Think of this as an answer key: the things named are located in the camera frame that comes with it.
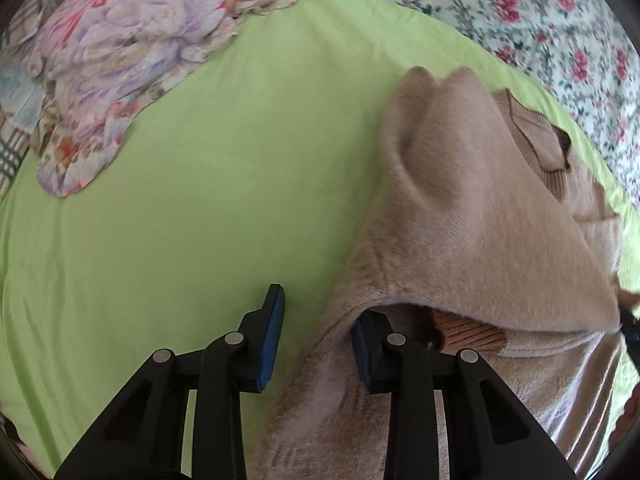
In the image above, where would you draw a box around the plaid patchwork cloth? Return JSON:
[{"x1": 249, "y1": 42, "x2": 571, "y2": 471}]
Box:
[{"x1": 0, "y1": 0, "x2": 88, "y2": 201}]

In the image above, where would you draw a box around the pastel floral crinkled blanket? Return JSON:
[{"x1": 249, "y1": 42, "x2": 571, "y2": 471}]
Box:
[{"x1": 15, "y1": 0, "x2": 341, "y2": 199}]

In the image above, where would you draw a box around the beige fuzzy sweater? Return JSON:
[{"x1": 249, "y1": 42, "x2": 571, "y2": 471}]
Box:
[{"x1": 260, "y1": 66, "x2": 640, "y2": 480}]

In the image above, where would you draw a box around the light green bed sheet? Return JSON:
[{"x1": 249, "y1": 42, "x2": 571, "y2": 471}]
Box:
[{"x1": 0, "y1": 0, "x2": 640, "y2": 476}]

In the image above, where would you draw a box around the white red floral bedsheet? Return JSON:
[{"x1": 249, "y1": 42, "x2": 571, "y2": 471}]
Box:
[{"x1": 334, "y1": 0, "x2": 640, "y2": 196}]

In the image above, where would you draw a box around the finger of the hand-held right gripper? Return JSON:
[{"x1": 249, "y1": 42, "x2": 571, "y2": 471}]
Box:
[{"x1": 619, "y1": 305, "x2": 640, "y2": 347}]

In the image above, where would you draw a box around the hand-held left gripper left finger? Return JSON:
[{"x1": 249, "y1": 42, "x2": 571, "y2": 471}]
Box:
[{"x1": 53, "y1": 283, "x2": 286, "y2": 480}]

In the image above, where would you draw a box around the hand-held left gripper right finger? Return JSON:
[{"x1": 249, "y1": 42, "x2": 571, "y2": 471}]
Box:
[{"x1": 350, "y1": 309, "x2": 578, "y2": 480}]

